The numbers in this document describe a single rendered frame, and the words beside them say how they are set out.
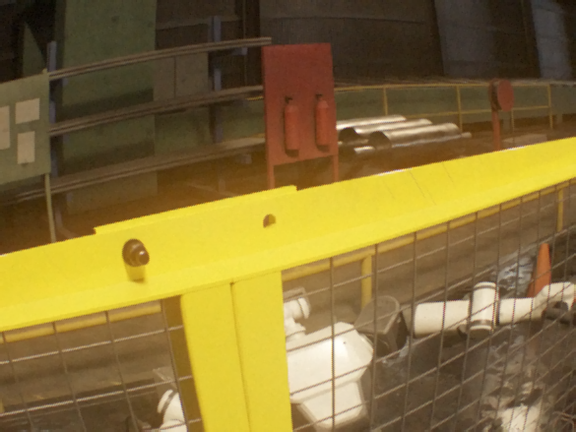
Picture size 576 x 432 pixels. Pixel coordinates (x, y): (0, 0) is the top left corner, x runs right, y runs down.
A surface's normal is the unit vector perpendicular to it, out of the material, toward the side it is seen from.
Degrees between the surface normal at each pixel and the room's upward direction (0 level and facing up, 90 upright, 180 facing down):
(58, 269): 90
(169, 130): 90
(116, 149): 90
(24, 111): 90
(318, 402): 55
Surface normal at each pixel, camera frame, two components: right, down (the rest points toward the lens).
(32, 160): 0.60, 0.15
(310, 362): 0.09, -0.38
